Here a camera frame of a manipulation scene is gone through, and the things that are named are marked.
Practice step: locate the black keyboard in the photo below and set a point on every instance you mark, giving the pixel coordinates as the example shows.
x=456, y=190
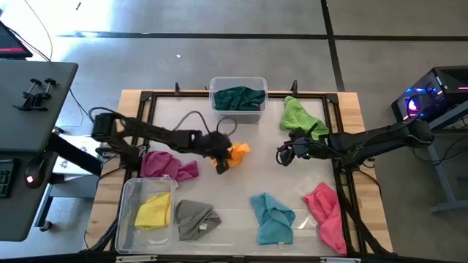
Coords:
x=5, y=179

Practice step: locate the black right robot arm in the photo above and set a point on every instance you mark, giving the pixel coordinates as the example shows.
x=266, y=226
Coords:
x=365, y=144

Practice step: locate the clear plastic bin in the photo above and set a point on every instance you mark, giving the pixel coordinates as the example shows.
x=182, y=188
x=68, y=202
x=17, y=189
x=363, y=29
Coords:
x=237, y=117
x=146, y=241

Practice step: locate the grey metal stand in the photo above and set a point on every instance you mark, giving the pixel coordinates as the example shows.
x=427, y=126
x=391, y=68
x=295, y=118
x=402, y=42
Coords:
x=444, y=175

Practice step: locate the black caster wheel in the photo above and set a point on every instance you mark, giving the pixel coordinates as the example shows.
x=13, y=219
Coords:
x=45, y=226

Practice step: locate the black lit computer case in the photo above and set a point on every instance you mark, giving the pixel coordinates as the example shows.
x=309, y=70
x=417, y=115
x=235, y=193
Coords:
x=431, y=98

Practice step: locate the dark green towel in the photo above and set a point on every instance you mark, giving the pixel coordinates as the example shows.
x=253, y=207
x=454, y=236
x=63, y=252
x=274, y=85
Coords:
x=237, y=98

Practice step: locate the white box with blue marks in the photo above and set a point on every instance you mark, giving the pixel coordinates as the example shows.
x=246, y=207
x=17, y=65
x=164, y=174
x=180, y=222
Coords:
x=69, y=160

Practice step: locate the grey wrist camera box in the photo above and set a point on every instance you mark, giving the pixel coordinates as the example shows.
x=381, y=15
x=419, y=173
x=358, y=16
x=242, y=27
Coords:
x=300, y=147

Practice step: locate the grey towel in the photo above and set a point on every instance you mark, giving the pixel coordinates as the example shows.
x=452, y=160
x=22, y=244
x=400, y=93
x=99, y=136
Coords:
x=194, y=219

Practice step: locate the blue towel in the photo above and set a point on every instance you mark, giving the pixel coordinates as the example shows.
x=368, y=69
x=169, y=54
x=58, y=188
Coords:
x=272, y=219

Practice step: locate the pink towel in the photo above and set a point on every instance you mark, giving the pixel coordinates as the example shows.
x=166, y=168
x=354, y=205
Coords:
x=325, y=212

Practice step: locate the black screw clamp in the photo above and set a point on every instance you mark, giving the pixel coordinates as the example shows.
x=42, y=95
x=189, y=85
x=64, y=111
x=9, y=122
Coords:
x=43, y=95
x=27, y=98

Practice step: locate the magenta towel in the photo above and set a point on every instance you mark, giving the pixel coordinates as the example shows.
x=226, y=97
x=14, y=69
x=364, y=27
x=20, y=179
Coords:
x=161, y=164

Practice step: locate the black table frame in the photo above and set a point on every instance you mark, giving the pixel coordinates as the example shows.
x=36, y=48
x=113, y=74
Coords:
x=183, y=94

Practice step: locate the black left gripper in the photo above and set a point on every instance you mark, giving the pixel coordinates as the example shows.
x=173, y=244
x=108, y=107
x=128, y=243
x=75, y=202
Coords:
x=215, y=144

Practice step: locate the lime green towel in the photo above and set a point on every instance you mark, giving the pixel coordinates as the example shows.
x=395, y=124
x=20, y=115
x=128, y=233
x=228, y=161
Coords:
x=296, y=115

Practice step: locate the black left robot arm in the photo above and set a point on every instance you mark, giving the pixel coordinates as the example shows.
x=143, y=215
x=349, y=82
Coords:
x=153, y=133

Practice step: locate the black computer mouse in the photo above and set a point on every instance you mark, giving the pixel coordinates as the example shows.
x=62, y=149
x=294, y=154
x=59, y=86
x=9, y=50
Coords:
x=34, y=173

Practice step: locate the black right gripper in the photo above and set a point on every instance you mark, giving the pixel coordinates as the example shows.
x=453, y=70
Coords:
x=318, y=148

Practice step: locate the orange towel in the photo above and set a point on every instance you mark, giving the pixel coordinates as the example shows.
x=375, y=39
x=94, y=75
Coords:
x=239, y=151

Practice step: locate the silver bracket plate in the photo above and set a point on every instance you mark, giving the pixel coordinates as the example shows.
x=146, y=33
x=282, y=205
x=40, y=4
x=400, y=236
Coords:
x=340, y=260
x=135, y=259

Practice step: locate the black table edge clamp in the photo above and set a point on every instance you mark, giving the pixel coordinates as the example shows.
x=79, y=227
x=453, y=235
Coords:
x=294, y=87
x=177, y=88

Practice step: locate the glossy white table mat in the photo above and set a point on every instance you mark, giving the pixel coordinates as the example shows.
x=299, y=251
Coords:
x=256, y=179

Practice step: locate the yellow towel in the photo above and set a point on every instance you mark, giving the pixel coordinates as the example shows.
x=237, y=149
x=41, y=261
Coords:
x=153, y=212

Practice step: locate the grey desk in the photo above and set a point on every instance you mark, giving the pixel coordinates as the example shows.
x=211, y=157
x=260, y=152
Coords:
x=33, y=120

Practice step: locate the black computer monitor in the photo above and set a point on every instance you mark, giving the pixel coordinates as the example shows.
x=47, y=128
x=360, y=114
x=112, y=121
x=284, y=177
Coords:
x=11, y=42

